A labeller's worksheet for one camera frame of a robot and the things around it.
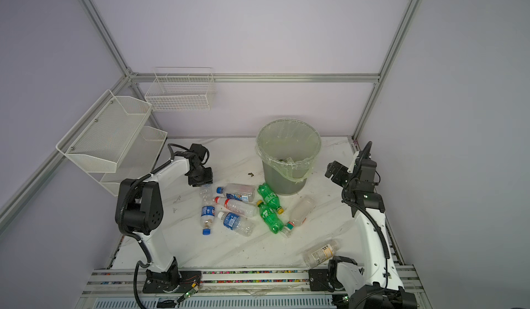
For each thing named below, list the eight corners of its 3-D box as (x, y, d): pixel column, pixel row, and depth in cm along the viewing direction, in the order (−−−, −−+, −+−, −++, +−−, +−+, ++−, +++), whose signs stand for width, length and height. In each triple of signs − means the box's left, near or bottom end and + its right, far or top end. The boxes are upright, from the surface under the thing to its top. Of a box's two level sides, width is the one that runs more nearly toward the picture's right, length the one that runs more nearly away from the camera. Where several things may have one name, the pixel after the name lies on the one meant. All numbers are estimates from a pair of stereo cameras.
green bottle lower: (274, 236, 86) (275, 232, 82) (254, 209, 93) (253, 204, 89) (285, 227, 88) (286, 223, 84) (264, 202, 96) (264, 196, 92)
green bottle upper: (276, 217, 91) (276, 212, 87) (257, 191, 99) (257, 185, 96) (285, 211, 93) (285, 206, 89) (265, 186, 101) (265, 180, 97)
